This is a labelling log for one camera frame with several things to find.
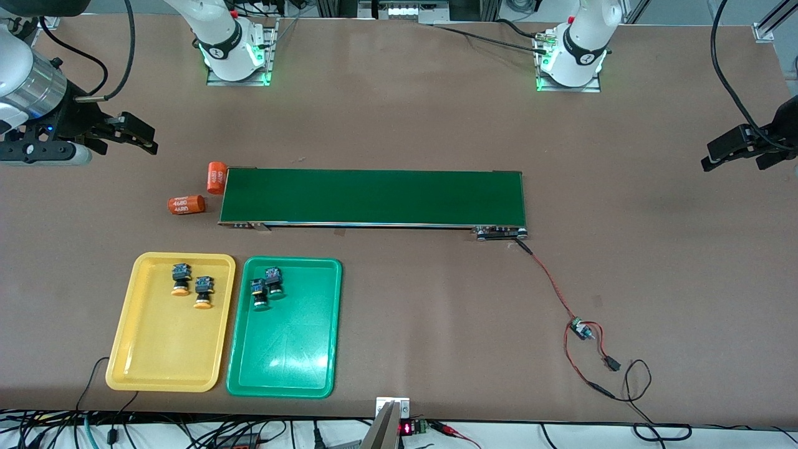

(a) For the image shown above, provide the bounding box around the orange cylinder white print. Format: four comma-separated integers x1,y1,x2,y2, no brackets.
206,162,228,195
167,195,206,215

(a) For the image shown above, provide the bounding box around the yellow plastic tray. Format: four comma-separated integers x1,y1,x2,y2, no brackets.
105,251,237,393

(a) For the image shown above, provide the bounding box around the green conveyor belt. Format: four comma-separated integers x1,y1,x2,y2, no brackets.
218,167,529,242

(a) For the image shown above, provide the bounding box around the green plastic tray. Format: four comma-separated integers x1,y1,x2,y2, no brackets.
226,256,344,399

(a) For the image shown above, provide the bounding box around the white light bar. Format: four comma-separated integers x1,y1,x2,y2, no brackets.
358,0,451,21

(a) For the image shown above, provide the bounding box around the silver mounting plate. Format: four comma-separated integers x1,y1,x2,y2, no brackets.
376,397,411,420

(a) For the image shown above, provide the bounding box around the grey metal beam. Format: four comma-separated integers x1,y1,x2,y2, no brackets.
360,401,401,449

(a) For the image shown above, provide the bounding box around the red clip lead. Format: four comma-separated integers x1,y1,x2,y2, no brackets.
430,421,484,449

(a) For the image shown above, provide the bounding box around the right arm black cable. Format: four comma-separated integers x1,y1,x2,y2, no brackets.
37,0,137,102

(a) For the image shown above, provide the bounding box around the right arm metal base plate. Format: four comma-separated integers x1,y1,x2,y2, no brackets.
206,17,279,87

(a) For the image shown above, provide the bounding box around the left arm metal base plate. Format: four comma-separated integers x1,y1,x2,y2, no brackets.
535,28,602,93

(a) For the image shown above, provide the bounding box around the red black twisted wire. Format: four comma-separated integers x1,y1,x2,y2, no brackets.
515,239,577,324

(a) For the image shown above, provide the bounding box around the red wire black connector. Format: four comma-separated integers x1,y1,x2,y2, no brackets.
563,320,624,401

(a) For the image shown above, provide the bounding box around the thin black looped cable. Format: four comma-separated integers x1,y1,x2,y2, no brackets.
614,359,693,443

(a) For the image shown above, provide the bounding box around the thick black cable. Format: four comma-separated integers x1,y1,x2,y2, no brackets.
430,17,552,57

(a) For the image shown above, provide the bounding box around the black cable inline connector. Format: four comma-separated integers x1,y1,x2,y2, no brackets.
107,390,140,443

